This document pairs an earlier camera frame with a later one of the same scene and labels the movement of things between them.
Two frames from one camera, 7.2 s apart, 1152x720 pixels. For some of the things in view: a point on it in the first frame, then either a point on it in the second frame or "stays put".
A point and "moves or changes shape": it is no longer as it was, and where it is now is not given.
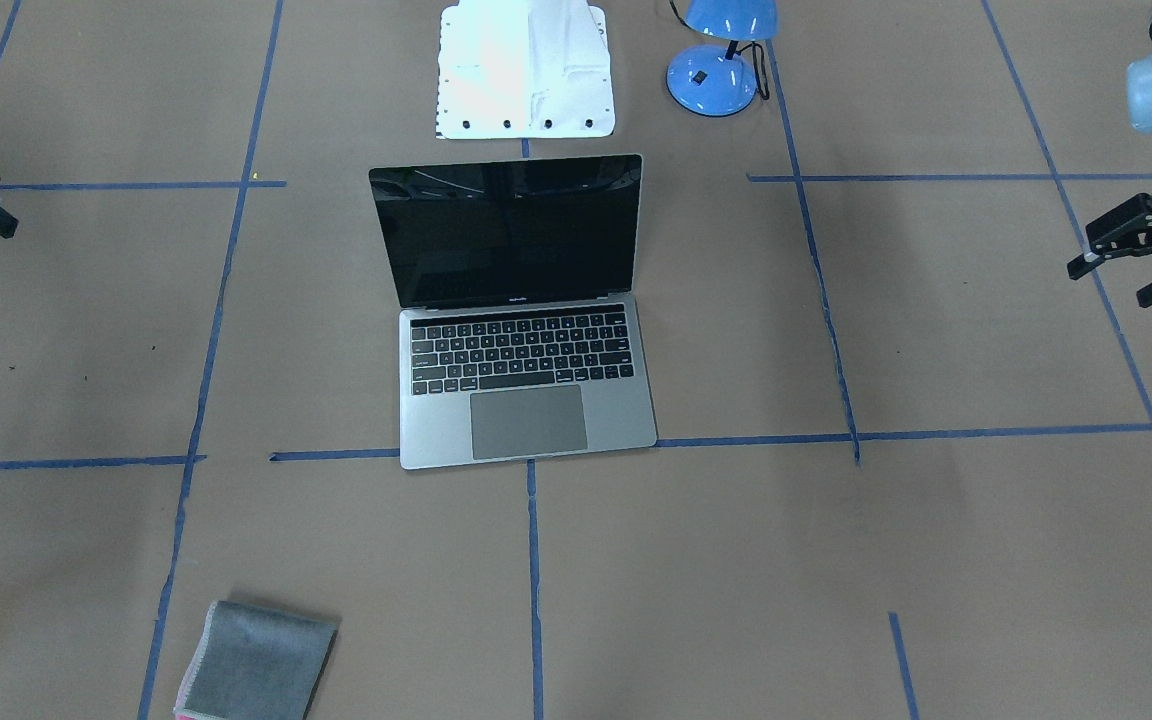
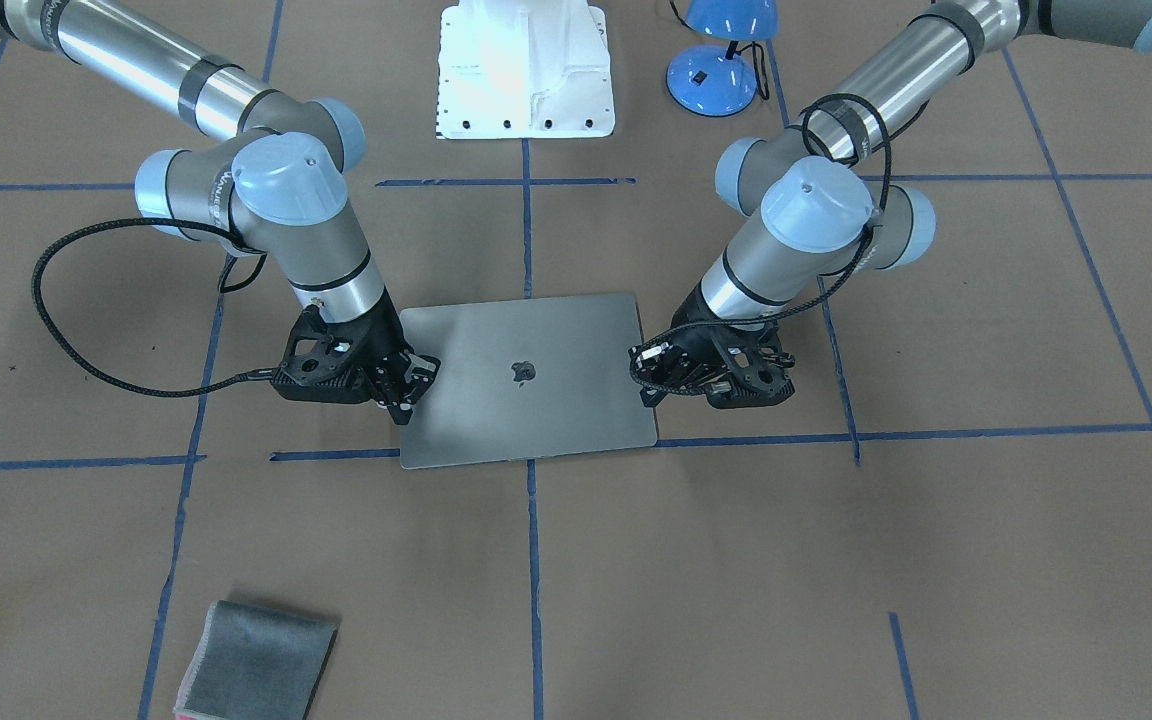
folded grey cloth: (251, 663) stays put
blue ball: (715, 81) stays put
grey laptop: (520, 334) moves or changes shape
